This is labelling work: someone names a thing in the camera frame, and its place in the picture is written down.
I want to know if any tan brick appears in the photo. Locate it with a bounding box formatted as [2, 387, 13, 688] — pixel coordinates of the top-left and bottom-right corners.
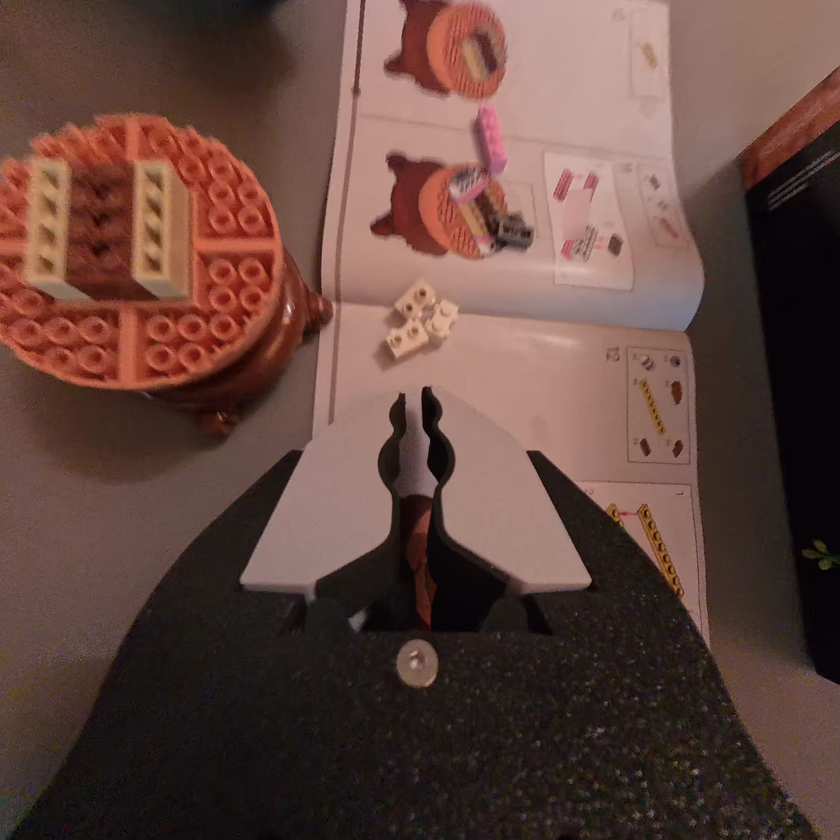
[23, 158, 76, 300]
[132, 158, 195, 298]

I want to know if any round orange lego pot build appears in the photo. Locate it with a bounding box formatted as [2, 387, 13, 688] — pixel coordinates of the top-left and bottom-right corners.
[0, 112, 287, 395]

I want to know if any grey desk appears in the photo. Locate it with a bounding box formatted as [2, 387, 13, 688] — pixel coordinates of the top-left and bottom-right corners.
[0, 0, 840, 840]

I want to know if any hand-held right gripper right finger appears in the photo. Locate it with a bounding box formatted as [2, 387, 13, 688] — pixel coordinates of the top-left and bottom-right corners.
[420, 385, 592, 598]

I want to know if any dark building set box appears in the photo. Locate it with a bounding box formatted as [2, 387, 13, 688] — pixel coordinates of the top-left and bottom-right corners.
[738, 66, 840, 686]

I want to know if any pink brick plate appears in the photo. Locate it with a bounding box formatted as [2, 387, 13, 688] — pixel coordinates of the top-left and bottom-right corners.
[476, 105, 511, 179]

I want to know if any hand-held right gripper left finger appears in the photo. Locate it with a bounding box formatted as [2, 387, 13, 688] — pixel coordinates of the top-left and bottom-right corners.
[241, 390, 401, 598]

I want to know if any open building instruction booklet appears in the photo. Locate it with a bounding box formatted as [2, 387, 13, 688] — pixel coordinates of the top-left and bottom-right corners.
[313, 0, 712, 647]

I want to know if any dark grey brick plate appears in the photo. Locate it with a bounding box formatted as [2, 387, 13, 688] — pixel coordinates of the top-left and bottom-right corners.
[490, 214, 535, 253]

